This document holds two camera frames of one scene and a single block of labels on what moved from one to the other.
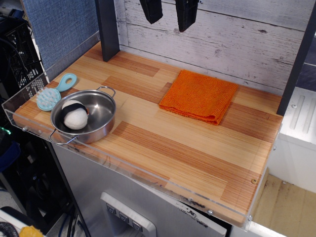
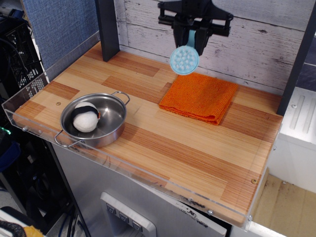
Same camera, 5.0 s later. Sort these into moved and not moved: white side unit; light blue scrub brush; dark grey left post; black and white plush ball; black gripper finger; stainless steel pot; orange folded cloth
Moved: stainless steel pot; black gripper finger; light blue scrub brush; black and white plush ball
Not moved: orange folded cloth; white side unit; dark grey left post
